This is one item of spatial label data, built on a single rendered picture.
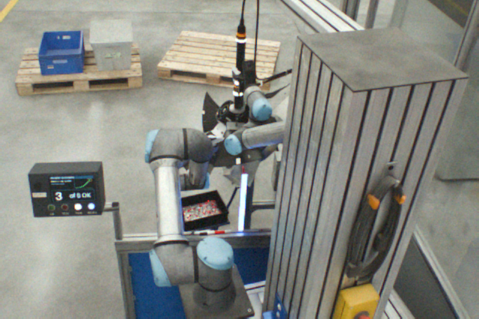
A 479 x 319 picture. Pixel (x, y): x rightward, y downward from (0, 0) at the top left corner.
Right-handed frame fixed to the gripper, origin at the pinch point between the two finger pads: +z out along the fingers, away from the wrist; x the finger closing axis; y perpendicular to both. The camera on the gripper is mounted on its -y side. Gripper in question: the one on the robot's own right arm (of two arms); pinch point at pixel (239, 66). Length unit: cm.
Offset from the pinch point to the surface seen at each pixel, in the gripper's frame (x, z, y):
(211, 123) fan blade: -5, 27, 47
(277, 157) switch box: 30, 14, 65
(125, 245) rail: -56, -31, 67
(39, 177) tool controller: -85, -27, 26
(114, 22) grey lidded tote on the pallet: -40, 320, 105
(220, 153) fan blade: -11.6, -17.6, 32.8
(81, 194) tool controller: -70, -32, 33
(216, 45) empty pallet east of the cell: 73, 317, 137
